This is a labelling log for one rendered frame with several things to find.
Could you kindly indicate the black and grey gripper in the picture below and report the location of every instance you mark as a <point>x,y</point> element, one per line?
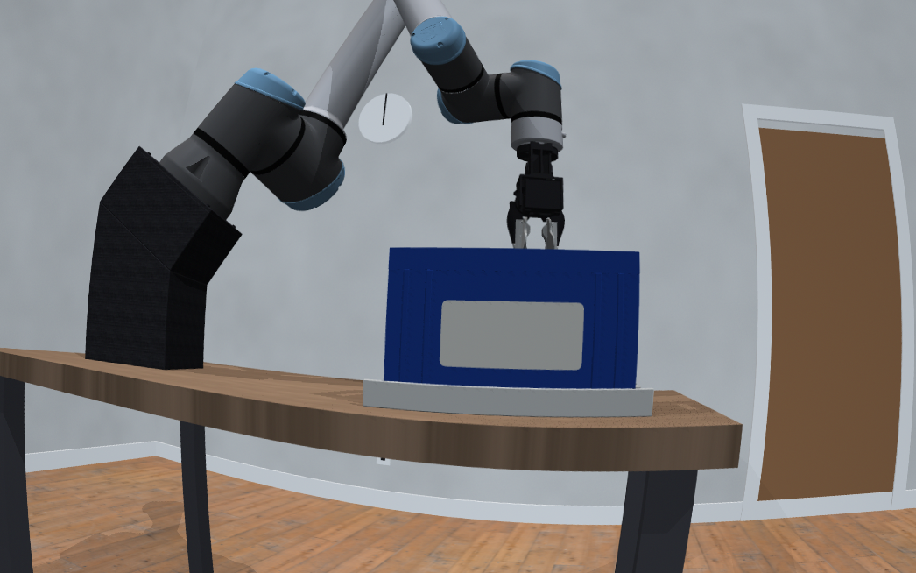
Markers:
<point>541,193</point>

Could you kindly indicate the grey flat bar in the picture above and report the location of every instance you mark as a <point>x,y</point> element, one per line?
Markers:
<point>508,401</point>

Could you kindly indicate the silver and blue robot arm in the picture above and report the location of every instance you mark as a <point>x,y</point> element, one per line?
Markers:
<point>259,123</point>

